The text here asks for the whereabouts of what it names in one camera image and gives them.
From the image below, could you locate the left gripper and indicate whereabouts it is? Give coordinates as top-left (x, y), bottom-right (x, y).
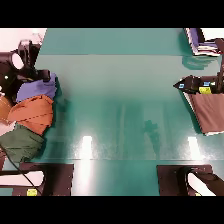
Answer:
top-left (34, 69), bottom-right (52, 83)

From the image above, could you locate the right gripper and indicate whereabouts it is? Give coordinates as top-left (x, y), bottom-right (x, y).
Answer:
top-left (181, 75), bottom-right (202, 94)

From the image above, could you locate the purple garment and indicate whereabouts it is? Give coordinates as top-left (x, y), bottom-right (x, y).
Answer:
top-left (15, 72), bottom-right (58, 104)

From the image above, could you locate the brown garment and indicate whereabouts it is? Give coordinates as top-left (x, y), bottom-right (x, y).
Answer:
top-left (184, 92), bottom-right (224, 137)

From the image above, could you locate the orange garment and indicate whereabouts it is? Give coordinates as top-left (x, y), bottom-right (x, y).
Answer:
top-left (7, 94), bottom-right (55, 136)

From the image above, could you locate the stack of folded clothes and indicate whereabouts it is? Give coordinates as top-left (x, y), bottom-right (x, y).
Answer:
top-left (184, 28), bottom-right (224, 58)

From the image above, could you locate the green garment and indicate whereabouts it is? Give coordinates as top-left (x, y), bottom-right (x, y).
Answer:
top-left (0, 123), bottom-right (46, 164)

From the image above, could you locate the black cable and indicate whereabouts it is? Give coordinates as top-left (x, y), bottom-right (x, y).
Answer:
top-left (3, 152), bottom-right (43, 197)

